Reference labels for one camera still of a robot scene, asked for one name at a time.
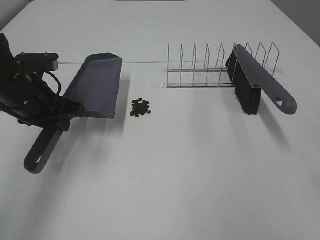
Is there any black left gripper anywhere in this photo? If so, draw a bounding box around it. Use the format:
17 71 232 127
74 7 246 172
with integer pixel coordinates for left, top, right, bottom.
0 74 85 132

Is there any grey plastic dustpan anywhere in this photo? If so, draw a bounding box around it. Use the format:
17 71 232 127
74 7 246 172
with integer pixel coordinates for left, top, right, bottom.
24 53 123 174

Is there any pile of coffee beans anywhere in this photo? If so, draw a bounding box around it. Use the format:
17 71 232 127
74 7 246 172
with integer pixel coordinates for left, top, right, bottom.
129 98 152 118

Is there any grey brush with black bristles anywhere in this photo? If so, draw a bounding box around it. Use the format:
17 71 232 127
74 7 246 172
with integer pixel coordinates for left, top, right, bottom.
225 44 298 115

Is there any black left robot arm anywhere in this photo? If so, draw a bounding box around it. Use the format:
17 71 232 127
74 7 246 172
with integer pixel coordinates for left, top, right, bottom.
0 33 85 132

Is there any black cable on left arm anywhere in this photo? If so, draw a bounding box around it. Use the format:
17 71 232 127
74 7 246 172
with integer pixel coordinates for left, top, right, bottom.
41 71 62 97

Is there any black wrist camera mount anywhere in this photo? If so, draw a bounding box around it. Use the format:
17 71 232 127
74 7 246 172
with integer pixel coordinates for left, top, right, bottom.
15 52 59 73

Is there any chrome wire dish rack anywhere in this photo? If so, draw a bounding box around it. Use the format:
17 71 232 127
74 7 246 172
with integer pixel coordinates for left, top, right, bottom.
166 41 280 89

